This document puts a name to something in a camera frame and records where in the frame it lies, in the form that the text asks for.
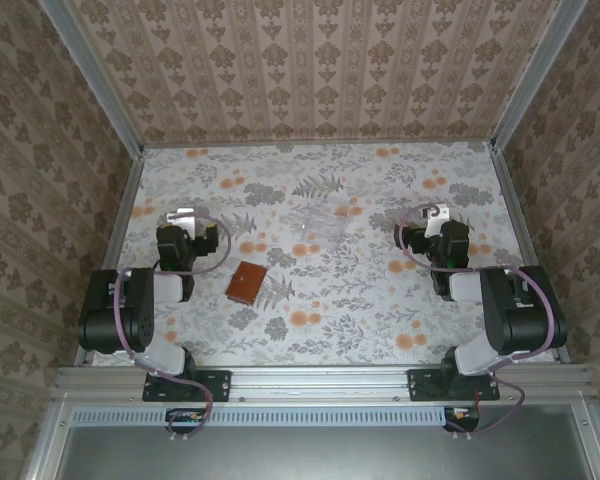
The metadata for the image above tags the black connector board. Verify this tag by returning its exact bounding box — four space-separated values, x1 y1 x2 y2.
443 405 481 432
165 407 206 435

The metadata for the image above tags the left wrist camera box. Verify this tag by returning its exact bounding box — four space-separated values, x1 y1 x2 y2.
166 208 197 236

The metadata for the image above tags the grey steel sheet panel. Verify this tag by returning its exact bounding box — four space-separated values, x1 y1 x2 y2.
57 424 594 480

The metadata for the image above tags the aluminium side rail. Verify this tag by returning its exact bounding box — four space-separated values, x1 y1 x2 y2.
489 144 571 364
74 149 146 366

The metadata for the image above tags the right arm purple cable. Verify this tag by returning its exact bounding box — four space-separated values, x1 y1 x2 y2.
397 202 554 437

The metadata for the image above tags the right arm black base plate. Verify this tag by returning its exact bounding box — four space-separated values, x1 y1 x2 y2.
408 368 501 401

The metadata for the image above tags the grey slotted cable duct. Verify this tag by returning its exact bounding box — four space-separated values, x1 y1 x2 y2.
71 404 481 427

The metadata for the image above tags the aluminium mounting rail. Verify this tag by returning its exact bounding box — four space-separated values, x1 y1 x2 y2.
54 364 594 401

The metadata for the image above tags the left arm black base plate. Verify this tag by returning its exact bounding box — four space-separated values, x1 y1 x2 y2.
142 369 231 404

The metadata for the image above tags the aluminium frame bar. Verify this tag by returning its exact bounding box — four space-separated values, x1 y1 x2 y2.
574 399 600 480
19 399 74 480

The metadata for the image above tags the brown leather card holder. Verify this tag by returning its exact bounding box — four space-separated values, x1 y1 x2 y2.
224 261 270 305

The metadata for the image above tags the aluminium upright frame post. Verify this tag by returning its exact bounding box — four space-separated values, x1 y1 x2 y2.
37 0 146 157
492 0 589 151

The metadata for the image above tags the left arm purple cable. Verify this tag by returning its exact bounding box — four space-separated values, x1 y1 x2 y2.
113 212 232 436

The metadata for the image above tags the floral patterned table cover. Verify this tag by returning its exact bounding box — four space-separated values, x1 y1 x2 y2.
87 142 556 367

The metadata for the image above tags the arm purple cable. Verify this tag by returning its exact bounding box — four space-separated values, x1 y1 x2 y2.
113 212 232 436
397 202 554 437

